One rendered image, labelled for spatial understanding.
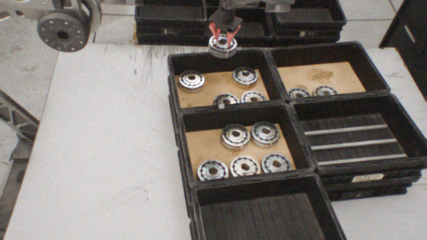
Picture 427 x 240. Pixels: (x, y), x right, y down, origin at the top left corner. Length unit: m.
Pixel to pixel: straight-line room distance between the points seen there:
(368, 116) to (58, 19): 1.14
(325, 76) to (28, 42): 2.14
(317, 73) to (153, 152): 0.76
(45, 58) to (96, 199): 1.76
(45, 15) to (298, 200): 0.96
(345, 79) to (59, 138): 1.16
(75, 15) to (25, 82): 1.62
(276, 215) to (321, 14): 1.70
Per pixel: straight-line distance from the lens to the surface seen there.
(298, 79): 1.76
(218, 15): 1.47
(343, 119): 1.67
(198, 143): 1.46
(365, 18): 3.79
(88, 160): 1.60
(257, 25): 2.77
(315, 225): 1.37
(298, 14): 2.74
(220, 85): 1.66
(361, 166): 1.41
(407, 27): 2.97
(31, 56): 3.15
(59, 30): 1.40
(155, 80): 1.85
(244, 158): 1.41
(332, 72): 1.84
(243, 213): 1.33
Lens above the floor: 1.99
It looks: 49 degrees down
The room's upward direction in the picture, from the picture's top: 7 degrees clockwise
